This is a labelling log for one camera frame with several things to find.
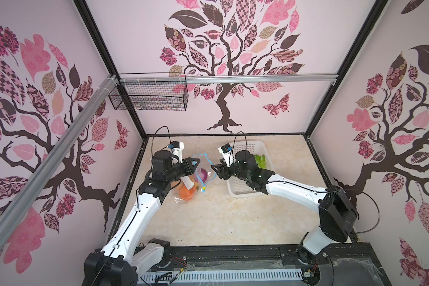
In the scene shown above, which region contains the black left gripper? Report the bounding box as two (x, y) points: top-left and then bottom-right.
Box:
(166, 157), (200, 182)

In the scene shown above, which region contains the purple toy onion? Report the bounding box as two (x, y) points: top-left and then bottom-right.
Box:
(196, 168), (208, 182)

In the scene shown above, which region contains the clear blue-zipper zip bag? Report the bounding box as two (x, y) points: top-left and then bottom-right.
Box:
(174, 153), (218, 205)

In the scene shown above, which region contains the orange toy pumpkin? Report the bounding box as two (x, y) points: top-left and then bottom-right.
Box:
(179, 185), (197, 201)

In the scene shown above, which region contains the green toy cabbage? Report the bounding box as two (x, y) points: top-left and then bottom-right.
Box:
(255, 154), (266, 169)

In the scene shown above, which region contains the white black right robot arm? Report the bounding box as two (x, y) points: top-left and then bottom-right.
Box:
(212, 144), (359, 265)

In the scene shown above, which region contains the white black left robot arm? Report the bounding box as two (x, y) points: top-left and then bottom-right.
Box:
(83, 148), (200, 286)

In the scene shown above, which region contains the white perforated plastic basket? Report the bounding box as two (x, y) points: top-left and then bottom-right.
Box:
(221, 140), (276, 199)

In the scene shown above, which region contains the black base platform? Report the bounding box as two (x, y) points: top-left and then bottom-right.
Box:
(147, 243), (390, 286)

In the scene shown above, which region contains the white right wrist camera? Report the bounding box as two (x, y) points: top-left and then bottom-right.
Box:
(218, 143), (234, 167)

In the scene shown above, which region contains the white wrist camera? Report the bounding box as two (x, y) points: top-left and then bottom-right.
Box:
(169, 141), (184, 163)
(218, 143), (234, 167)

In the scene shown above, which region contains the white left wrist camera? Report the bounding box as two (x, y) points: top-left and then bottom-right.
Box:
(169, 141), (184, 163)

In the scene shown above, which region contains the black wire mesh basket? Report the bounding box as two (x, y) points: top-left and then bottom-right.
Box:
(108, 71), (189, 112)

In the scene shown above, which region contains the aluminium rail back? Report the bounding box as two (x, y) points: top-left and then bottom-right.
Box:
(120, 73), (338, 85)

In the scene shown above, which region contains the aluminium rail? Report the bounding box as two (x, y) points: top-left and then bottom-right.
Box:
(120, 73), (338, 85)
(0, 75), (117, 250)

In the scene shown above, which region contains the aluminium rail left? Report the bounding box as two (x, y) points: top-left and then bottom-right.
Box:
(0, 75), (117, 250)

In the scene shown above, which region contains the white slotted cable duct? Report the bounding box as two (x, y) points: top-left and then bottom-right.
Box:
(138, 269), (303, 286)

